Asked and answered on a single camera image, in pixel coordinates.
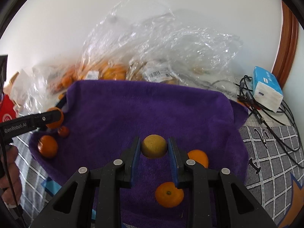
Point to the small clear plastic bag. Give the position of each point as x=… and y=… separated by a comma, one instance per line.
x=38, y=89

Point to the blue white tissue pack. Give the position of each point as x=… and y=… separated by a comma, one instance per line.
x=266, y=89

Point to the oval orange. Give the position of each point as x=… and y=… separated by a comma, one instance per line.
x=199, y=156

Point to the bagged oranges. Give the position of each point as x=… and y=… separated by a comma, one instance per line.
x=103, y=70

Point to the small red apple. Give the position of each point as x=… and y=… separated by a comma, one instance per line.
x=63, y=131

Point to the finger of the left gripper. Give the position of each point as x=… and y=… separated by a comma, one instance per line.
x=18, y=126

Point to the blue paper under tray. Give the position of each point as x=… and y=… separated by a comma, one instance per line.
x=50, y=186

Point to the large clear plastic bag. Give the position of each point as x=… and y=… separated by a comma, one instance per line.
x=157, y=47

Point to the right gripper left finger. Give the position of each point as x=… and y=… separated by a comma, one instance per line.
x=88, y=190

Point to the black tray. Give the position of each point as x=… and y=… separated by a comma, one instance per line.
x=62, y=102

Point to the large orange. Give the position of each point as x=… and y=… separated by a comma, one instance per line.
x=48, y=146
x=57, y=119

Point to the red paper shopping bag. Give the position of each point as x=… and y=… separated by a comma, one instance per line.
x=7, y=111

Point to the purple towel on tray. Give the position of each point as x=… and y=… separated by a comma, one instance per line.
x=104, y=117

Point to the grey checked tablecloth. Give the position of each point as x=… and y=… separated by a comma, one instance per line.
x=273, y=178

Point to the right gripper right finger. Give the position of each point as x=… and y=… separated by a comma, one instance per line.
x=216, y=198

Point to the brown wooden door frame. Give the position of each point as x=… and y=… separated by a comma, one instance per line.
x=287, y=47

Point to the yellow-green round fruit back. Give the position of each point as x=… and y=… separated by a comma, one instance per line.
x=154, y=146

